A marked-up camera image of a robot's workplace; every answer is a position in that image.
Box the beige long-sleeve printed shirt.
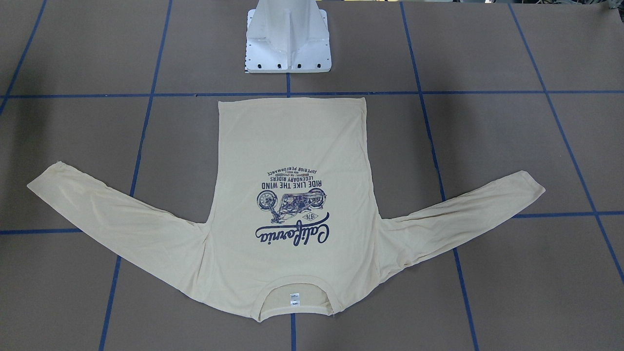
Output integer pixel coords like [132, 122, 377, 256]
[27, 97, 545, 322]

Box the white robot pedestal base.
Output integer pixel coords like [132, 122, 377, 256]
[245, 0, 332, 74]

